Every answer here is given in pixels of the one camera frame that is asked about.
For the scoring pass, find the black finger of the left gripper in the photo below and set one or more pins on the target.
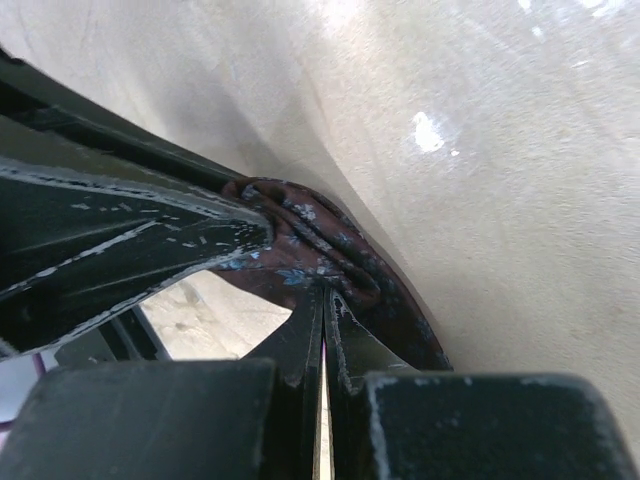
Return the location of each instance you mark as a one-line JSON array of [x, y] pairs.
[[78, 248]]

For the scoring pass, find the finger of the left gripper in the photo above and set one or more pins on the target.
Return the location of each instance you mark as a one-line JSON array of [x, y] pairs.
[[38, 102]]

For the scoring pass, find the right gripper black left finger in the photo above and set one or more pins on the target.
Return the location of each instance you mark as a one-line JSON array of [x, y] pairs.
[[292, 446]]

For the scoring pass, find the dark patterned necktie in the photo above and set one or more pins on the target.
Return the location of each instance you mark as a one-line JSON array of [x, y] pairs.
[[315, 243]]

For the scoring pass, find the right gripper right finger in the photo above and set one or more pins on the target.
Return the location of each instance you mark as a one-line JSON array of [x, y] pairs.
[[352, 353]]

